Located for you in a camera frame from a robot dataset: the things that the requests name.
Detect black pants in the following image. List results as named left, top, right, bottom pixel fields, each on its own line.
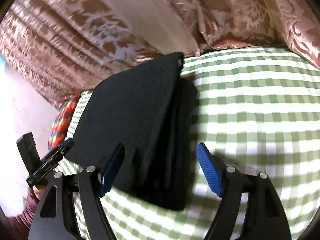
left=66, top=52, right=197, bottom=211

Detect person's left hand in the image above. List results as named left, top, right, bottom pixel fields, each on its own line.
left=33, top=185, right=46, bottom=200

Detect colourful patchwork pillow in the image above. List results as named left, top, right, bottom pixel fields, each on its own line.
left=48, top=93, right=81, bottom=151

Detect brown floral curtain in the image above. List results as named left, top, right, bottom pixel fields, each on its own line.
left=1, top=0, right=319, bottom=107

